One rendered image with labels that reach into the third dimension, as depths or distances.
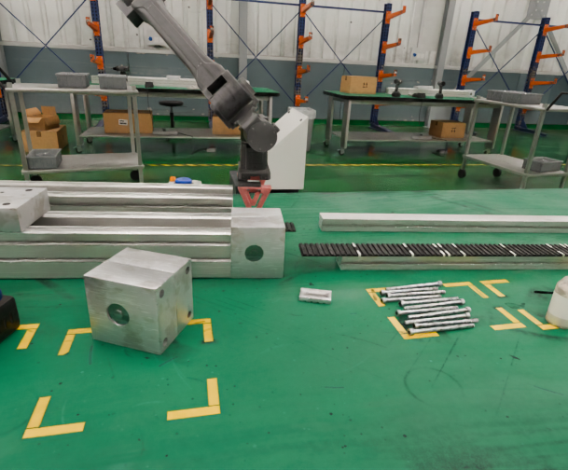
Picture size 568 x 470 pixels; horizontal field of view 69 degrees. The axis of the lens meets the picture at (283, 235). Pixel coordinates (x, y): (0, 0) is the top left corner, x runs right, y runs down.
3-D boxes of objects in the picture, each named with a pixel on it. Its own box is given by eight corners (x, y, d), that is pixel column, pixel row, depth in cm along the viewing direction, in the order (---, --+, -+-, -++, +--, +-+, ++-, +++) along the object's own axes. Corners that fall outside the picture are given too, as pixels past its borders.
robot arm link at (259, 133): (241, 76, 83) (208, 105, 84) (248, 78, 72) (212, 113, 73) (278, 122, 88) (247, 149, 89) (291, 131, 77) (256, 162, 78)
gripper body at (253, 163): (238, 182, 84) (239, 145, 81) (238, 169, 94) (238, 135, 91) (270, 182, 85) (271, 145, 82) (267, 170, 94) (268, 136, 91)
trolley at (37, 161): (141, 178, 410) (131, 68, 372) (148, 195, 364) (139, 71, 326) (19, 186, 369) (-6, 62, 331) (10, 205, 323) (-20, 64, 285)
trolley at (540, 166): (456, 176, 483) (476, 84, 444) (494, 175, 499) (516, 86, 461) (528, 204, 393) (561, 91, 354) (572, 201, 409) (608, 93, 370)
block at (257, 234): (276, 248, 84) (279, 203, 80) (283, 278, 73) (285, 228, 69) (231, 248, 83) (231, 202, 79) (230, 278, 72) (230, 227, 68)
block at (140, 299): (200, 309, 62) (199, 251, 59) (160, 355, 52) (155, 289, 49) (142, 297, 65) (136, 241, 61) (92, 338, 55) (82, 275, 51)
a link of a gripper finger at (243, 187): (237, 221, 86) (238, 176, 83) (237, 209, 93) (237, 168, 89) (270, 221, 87) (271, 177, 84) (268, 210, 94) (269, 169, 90)
